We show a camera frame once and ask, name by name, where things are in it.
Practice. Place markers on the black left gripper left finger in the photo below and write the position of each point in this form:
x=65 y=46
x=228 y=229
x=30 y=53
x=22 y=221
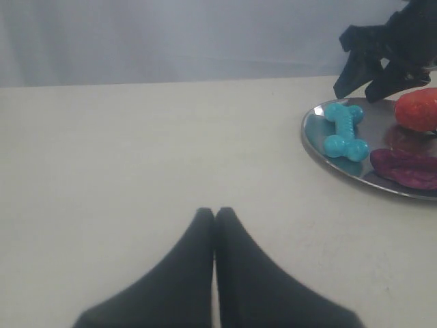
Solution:
x=177 y=292

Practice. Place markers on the orange toy strawberry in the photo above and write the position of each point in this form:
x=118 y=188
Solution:
x=417 y=110

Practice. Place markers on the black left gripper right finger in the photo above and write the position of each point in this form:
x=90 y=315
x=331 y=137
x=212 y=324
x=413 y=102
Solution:
x=253 y=291

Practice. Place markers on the round stainless steel plate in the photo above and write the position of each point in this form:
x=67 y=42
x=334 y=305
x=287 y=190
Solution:
x=379 y=130

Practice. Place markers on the purple sweet potato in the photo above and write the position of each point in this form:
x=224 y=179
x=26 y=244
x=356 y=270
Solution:
x=407 y=169

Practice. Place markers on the turquoise toy bone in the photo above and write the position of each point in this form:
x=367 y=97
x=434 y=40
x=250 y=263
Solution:
x=344 y=143

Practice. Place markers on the white backdrop cloth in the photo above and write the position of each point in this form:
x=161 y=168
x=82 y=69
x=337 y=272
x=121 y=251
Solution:
x=106 y=42

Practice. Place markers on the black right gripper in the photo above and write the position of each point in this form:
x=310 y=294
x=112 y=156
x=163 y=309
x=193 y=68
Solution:
x=407 y=40

